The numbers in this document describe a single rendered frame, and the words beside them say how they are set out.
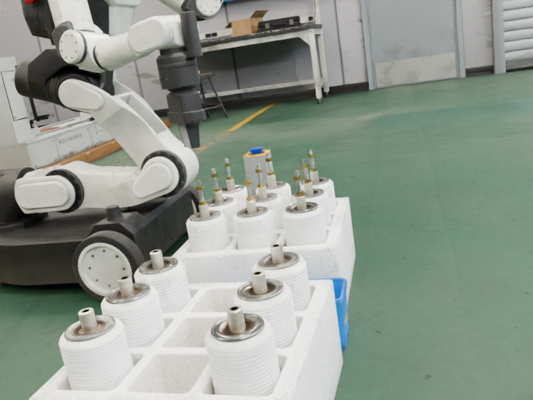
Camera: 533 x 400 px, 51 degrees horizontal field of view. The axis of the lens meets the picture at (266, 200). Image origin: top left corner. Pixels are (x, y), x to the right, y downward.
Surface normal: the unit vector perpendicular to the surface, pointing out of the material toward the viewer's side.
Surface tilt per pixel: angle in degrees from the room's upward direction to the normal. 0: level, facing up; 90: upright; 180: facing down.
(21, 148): 90
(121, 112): 112
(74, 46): 81
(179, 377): 90
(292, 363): 0
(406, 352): 0
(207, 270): 90
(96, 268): 90
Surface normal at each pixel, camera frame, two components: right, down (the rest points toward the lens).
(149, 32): -0.48, 0.30
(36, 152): 0.97, -0.08
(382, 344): -0.15, -0.95
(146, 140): -0.22, 0.29
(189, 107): 0.53, 0.15
